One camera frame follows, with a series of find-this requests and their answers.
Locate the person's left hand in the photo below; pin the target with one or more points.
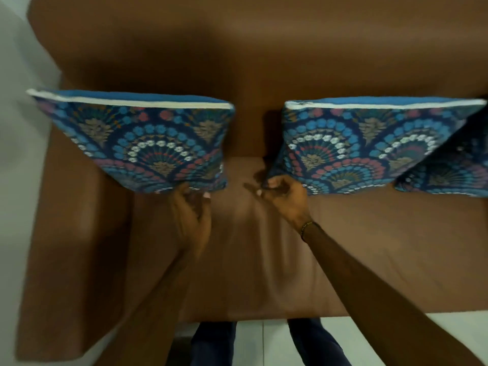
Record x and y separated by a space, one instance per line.
190 221

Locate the person's right hand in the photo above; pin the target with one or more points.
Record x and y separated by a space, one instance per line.
286 200

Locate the person's left fingers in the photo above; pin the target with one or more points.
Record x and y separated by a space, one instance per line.
196 194

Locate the person's right thumb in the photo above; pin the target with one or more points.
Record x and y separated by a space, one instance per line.
253 189

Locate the person's right forearm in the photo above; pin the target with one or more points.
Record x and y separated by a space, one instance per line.
389 301

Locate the person's left forearm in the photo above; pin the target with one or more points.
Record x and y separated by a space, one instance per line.
146 312

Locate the blue patterned cushion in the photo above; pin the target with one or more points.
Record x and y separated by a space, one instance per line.
450 167
366 144
145 142

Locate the brown sofa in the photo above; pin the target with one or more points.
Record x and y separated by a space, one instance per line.
244 64

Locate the person's left leg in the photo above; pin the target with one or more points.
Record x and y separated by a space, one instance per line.
213 344

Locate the person's leg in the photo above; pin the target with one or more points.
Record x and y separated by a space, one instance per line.
213 344
312 344

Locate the person's right leg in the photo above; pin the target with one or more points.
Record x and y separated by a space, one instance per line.
312 344

